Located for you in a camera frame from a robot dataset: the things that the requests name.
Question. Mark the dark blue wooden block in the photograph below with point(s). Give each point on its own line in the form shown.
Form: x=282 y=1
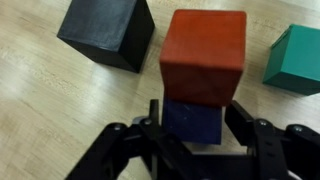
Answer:
x=193 y=123

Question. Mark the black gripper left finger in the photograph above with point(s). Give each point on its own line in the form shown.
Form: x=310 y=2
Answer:
x=133 y=150

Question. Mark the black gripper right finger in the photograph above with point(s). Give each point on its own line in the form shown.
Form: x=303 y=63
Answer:
x=283 y=153

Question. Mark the black wooden block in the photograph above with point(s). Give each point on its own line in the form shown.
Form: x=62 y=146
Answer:
x=103 y=30

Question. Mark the red wooden block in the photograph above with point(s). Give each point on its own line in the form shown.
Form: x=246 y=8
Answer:
x=203 y=56

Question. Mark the wooden butcher block table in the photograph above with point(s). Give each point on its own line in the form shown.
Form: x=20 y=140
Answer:
x=66 y=106

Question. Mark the green wooden block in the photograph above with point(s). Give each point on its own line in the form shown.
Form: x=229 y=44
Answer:
x=296 y=56

